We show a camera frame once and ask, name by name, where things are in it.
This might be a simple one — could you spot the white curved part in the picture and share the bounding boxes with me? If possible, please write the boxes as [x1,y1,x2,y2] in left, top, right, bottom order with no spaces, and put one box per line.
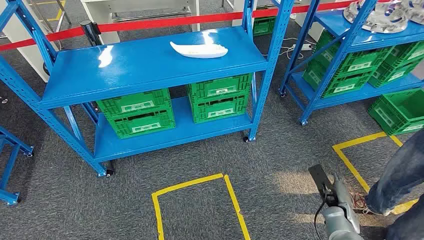
[169,41,229,60]

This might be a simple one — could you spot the white cabinet panel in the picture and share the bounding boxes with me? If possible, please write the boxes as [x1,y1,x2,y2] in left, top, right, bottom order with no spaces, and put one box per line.
[0,0,60,83]

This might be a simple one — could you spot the black camera cable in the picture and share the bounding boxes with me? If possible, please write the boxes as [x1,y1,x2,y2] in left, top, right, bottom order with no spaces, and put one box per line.
[313,183,329,240]

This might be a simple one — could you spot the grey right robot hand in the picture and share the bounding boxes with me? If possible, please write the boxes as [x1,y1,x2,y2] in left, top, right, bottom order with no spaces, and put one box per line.
[332,172,362,235]

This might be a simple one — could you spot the green plastic crate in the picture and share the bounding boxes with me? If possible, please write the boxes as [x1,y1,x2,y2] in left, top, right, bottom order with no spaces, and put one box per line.
[367,61,424,89]
[384,41,424,69]
[96,88,172,120]
[252,16,277,37]
[367,88,424,137]
[106,107,176,140]
[189,94,250,124]
[187,73,253,105]
[302,61,374,100]
[312,29,394,79]

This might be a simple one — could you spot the white pillar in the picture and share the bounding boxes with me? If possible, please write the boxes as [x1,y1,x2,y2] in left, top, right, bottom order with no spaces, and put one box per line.
[231,0,248,27]

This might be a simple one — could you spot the red wires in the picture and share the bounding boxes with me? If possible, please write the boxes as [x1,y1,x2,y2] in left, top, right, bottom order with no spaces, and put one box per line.
[349,192,369,213]

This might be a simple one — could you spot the person's leg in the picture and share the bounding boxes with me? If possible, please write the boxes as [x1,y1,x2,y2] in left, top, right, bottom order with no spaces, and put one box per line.
[385,195,424,240]
[363,129,424,217]

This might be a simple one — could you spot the blue metal shelf rack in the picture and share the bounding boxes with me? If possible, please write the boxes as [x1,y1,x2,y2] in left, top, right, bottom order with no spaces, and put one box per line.
[0,125,35,207]
[271,0,424,127]
[0,0,296,178]

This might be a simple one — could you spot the silver impeller part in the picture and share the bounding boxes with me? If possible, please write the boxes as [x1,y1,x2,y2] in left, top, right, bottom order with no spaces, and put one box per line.
[342,0,409,34]
[400,0,424,26]

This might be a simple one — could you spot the white workbench table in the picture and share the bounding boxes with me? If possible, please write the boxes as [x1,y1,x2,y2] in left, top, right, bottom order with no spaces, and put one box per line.
[81,0,201,46]

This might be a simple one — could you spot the black stanchion post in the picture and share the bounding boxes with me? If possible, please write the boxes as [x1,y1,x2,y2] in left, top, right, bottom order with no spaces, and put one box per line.
[79,19,103,47]

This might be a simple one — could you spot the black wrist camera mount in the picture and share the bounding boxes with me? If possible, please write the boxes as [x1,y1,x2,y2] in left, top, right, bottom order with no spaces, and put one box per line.
[308,164,339,207]

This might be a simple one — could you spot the red barrier belt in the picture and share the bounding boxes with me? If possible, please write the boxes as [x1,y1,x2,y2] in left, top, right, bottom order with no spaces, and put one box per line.
[0,0,365,53]

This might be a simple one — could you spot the steel tube frame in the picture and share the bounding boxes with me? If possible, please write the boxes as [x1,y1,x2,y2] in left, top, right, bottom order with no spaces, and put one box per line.
[28,0,72,34]

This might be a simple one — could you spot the white power cable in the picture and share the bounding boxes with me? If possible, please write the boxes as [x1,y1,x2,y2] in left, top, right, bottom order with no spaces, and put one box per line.
[261,37,310,61]

